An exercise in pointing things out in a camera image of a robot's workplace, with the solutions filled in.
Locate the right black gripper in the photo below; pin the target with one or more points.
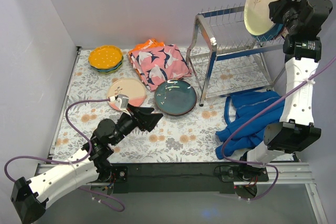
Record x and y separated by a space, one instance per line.
278 9

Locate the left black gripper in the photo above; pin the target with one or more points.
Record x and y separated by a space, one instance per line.
138 118

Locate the cream and pink plate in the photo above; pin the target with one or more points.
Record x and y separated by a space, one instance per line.
133 88

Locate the dark teal plate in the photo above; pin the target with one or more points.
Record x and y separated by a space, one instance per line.
175 91
177 109

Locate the green polka dot plate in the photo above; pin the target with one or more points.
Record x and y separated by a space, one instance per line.
108 72

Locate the blue polka dot plate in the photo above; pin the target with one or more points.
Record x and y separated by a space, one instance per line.
108 70

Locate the yellow polka dot plate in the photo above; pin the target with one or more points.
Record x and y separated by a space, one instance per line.
105 57

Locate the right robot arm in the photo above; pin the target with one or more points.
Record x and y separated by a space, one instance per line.
302 47

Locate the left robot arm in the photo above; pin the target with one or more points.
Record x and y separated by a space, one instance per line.
31 197

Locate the light blue plate in rack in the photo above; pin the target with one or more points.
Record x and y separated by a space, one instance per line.
269 35

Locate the steel dish rack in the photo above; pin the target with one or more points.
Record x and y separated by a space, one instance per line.
226 59

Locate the dark teal plate on table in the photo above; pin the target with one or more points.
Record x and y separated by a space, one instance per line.
177 109

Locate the pink bird print cloth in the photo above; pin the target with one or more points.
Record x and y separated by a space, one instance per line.
159 64

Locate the orange cloth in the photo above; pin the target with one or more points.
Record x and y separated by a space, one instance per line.
151 43

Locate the floral table mat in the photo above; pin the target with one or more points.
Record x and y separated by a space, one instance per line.
186 138

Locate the blue cloth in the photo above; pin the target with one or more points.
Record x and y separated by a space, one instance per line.
241 108

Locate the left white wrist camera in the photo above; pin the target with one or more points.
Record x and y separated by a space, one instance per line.
119 102

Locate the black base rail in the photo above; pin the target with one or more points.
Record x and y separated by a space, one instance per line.
179 177

